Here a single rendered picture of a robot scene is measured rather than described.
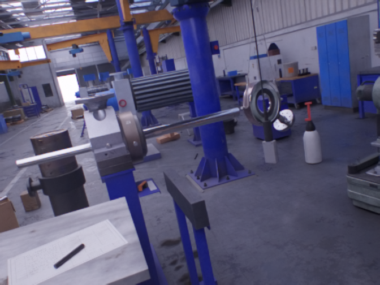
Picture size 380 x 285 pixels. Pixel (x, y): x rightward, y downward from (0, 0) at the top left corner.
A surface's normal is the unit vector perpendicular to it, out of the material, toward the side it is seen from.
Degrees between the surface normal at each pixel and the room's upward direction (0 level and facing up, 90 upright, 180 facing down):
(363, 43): 90
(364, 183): 90
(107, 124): 45
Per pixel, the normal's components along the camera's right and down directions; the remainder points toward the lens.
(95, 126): 0.11, -0.55
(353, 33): 0.30, 0.18
